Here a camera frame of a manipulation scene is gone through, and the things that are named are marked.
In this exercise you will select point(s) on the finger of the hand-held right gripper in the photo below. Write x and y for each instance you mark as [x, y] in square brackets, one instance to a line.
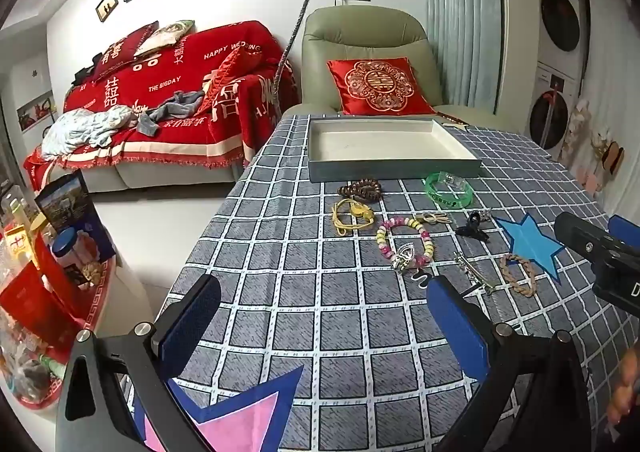
[580, 234]
[625, 227]

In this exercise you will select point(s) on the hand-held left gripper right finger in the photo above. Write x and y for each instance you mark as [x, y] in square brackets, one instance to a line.
[457, 327]

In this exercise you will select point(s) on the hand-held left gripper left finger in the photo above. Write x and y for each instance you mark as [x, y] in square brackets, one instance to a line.
[192, 322]

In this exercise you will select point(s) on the silver hair clip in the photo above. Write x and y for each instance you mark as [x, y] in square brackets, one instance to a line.
[467, 264]

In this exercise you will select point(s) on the black hair claw clip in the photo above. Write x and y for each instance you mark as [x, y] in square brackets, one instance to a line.
[470, 231]

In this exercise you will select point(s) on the grey white jewelry tray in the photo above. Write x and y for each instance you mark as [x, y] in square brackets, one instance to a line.
[380, 141]

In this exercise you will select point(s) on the person's right hand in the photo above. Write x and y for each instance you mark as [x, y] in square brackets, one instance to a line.
[625, 392]

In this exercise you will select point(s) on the pink flower decoration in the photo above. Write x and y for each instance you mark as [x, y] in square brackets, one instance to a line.
[595, 146]

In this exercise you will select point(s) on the red side table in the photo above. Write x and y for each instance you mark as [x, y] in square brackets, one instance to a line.
[95, 302]

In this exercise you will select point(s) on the grey checked tablecloth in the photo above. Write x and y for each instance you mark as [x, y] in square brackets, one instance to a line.
[300, 307]

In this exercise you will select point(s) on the white washing machine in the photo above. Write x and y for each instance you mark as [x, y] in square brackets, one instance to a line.
[550, 111]

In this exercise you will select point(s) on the jar with blue lid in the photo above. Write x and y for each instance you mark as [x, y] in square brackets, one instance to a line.
[75, 252]

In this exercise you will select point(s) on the green translucent bangle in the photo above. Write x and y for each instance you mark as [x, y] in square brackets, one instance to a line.
[428, 188]

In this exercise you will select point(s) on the sofa with red cover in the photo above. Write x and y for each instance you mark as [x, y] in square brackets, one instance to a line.
[165, 176]

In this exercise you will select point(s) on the red box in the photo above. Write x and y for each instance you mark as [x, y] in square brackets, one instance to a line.
[30, 302]

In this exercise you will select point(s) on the blue printed box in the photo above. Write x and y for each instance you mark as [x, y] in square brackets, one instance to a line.
[65, 202]

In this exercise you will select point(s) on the grey garment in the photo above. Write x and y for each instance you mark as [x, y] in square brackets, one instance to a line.
[175, 104]

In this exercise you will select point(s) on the white dryer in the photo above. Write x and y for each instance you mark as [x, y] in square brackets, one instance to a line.
[560, 16]

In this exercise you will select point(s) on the white blue crumpled clothing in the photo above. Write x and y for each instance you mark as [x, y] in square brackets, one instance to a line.
[80, 131]

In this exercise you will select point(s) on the red printed blanket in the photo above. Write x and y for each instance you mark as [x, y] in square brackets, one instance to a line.
[185, 76]

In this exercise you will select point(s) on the red embroidered cushion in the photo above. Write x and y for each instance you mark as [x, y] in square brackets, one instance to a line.
[382, 86]

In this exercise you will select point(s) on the red fringed pillow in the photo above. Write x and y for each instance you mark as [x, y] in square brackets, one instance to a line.
[227, 76]

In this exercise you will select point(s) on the pale blue curtain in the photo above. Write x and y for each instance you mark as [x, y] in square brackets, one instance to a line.
[460, 16]

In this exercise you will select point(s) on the red pillow with characters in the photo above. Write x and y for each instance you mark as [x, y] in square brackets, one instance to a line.
[125, 49]

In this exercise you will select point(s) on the white green printed pillow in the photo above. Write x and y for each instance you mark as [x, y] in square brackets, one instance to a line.
[167, 34]

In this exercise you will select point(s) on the pale green armchair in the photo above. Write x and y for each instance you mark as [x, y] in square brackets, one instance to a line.
[365, 31]

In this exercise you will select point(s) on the flexible gooseneck phone holder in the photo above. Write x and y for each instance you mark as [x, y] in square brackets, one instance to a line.
[302, 11]

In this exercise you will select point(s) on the wall photo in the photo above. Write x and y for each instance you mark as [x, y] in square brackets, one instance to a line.
[35, 111]

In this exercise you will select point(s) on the small black picture frame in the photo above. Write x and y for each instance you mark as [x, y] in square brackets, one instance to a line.
[106, 5]

